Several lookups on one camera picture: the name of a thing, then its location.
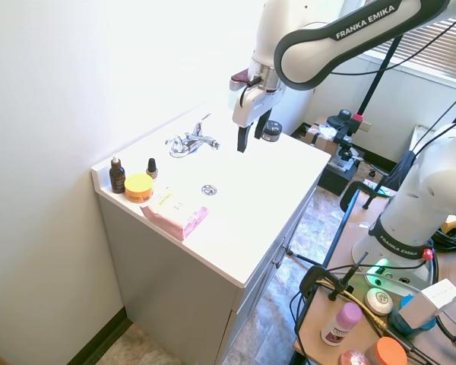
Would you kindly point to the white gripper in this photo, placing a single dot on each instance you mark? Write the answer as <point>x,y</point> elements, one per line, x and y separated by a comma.
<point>252,104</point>

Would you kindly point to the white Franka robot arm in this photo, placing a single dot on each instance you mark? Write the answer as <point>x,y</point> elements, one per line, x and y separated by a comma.
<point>365,23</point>

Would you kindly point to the black cosmetic jar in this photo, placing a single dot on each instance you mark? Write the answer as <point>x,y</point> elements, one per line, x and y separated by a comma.
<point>271,132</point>

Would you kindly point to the chrome faucet spout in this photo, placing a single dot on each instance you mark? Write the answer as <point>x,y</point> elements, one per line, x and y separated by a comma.
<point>192,140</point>

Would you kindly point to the cardboard box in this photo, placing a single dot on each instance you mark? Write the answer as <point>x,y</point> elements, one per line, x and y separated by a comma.
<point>319,138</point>

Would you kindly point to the chrome sink drain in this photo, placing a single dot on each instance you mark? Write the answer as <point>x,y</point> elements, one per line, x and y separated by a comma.
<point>209,189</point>

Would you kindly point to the black tripod head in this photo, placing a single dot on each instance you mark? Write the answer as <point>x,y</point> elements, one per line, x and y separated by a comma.
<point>342,125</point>

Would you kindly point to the black case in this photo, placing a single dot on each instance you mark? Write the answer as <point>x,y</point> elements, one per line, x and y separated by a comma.
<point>332,178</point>

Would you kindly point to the small dark nail polish bottle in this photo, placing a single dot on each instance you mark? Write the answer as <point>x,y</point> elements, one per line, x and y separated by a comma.
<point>151,169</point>

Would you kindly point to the pink wipes packet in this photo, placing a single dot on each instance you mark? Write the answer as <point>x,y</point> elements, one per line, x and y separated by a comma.
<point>175,218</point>

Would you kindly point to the black C-clamp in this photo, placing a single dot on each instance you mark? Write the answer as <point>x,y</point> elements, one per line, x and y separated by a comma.
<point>359,188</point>
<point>315,275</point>

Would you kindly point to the metal cabinet knob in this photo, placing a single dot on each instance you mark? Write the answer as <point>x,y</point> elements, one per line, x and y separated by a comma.
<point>278,263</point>
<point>287,249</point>

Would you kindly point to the orange jar yellow lid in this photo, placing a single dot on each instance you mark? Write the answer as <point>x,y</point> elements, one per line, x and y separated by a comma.
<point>138,187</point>

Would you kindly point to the black tripod leg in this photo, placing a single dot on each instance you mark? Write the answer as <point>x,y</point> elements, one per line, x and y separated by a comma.
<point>306,258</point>

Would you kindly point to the brown dropper bottle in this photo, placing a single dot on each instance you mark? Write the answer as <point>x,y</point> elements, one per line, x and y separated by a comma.
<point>117,178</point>

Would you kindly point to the grey vanity cabinet white top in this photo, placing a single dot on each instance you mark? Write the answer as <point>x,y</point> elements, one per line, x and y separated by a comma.
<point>167,281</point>

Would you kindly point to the window blinds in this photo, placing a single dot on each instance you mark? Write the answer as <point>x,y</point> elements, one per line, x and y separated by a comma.
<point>433,42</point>

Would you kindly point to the pink cap deodorant stick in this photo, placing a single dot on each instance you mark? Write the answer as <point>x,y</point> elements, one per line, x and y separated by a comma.
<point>342,323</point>

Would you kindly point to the round white soap tin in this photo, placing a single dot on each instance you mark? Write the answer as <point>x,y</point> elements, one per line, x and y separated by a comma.
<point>379,302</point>

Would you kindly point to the red emergency stop button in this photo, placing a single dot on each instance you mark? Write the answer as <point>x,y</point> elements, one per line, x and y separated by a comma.
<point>426,254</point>

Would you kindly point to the yellow power box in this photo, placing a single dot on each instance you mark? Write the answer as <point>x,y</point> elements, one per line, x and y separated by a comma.
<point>450,224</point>

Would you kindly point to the blue cup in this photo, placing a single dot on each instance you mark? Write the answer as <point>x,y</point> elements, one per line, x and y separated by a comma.
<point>403,323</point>

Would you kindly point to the white carton box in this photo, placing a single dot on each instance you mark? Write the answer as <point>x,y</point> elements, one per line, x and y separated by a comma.
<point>429,302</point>

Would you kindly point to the pink round soap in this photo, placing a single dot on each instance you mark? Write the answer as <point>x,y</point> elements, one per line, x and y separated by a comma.
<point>354,358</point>

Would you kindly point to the orange lid container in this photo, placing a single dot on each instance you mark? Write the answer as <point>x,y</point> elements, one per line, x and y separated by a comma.
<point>390,351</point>

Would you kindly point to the maroon wrist camera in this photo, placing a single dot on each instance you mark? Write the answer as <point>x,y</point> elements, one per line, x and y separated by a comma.
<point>238,79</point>

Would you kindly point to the beige wall outlet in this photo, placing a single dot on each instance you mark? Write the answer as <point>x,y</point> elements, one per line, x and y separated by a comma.
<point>366,127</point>

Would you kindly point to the black camera stand pole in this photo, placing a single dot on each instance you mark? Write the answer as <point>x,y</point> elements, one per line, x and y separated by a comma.
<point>380,72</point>

